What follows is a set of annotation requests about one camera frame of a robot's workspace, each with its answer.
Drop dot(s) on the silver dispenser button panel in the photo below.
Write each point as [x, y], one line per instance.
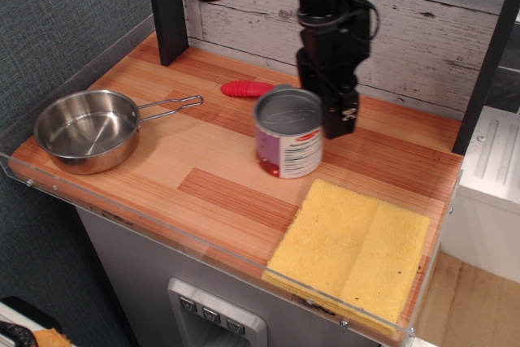
[207, 320]

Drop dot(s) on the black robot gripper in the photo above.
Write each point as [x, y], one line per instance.
[334, 45]

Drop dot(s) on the orange cloth bottom corner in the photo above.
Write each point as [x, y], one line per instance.
[51, 338]

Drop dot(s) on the clear acrylic guard rail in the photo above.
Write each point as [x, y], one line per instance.
[233, 214]

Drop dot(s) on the yellow folded cloth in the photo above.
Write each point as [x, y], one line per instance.
[351, 254]

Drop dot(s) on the white toy sink unit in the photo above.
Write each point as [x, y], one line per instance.
[482, 224]

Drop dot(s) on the stainless steel pot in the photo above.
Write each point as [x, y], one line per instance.
[93, 131]

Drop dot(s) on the grey toy fridge cabinet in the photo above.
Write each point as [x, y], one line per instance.
[139, 268]

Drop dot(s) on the black vertical post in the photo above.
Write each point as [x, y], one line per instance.
[171, 31]
[500, 36]

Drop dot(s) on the toy tin can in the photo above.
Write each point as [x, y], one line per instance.
[288, 132]

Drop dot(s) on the black vertical post left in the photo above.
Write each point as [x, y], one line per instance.
[171, 31]

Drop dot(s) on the black vertical post right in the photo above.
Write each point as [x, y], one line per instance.
[500, 36]

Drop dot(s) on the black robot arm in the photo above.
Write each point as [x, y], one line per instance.
[336, 36]

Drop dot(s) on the red handled metal spoon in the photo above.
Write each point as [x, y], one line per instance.
[246, 88]

